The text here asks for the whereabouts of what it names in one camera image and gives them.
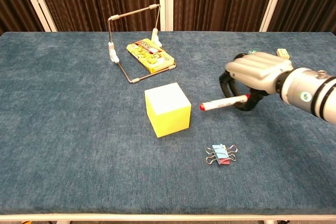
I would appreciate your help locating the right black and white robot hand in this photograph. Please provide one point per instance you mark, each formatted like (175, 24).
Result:
(257, 70)

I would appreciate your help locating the white marker with red cap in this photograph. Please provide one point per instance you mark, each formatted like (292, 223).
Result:
(223, 102)

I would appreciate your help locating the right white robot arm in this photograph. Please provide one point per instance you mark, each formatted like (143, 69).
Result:
(309, 93)

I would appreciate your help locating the small green object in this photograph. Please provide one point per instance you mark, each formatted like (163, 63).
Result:
(252, 51)

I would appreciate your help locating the small beige tile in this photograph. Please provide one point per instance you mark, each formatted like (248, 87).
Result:
(283, 53)

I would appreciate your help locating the blue binder clip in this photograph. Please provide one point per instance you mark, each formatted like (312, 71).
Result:
(219, 150)

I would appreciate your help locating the pink binder clip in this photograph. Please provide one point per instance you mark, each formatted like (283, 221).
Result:
(224, 162)

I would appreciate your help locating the yellow cube with white face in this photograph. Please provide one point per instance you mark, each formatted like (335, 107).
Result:
(168, 111)

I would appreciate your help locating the yellow snack box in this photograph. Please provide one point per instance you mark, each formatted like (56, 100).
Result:
(149, 56)

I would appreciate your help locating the blue table mat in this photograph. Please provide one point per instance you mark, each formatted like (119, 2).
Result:
(78, 142)

